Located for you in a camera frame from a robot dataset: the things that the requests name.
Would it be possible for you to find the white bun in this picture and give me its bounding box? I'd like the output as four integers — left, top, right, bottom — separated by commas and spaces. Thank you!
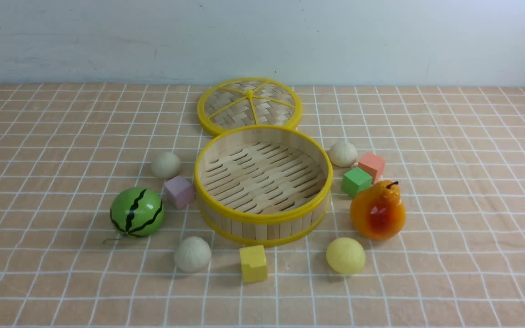
150, 152, 182, 180
174, 236, 212, 273
327, 140, 358, 168

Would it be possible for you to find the yellow bun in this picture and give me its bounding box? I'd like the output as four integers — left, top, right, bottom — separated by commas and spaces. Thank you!
326, 237, 366, 275

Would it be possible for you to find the bamboo steamer tray yellow rim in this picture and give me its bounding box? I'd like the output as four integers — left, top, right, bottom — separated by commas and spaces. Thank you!
194, 125, 334, 247

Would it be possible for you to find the woven bamboo steamer lid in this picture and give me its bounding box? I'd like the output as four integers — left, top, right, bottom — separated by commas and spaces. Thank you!
196, 77, 303, 136

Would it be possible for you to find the pink wooden cube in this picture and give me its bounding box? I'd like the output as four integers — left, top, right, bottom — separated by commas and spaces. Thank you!
164, 176, 196, 210

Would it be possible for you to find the green wooden cube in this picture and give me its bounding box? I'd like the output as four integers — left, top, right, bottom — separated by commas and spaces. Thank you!
341, 167, 372, 198

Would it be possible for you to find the yellow wooden block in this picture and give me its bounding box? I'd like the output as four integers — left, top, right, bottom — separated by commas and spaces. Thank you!
239, 245, 268, 284

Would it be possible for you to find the coral wooden cube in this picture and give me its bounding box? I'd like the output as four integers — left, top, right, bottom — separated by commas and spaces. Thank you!
357, 152, 386, 184

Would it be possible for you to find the orange toy pear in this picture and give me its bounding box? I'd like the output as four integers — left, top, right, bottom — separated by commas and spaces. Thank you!
350, 180, 406, 241

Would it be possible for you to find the green toy watermelon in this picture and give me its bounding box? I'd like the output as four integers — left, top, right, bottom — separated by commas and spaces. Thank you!
109, 187, 165, 237

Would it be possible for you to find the checkered orange tablecloth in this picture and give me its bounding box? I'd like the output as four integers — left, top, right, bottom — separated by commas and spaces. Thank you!
0, 83, 525, 328

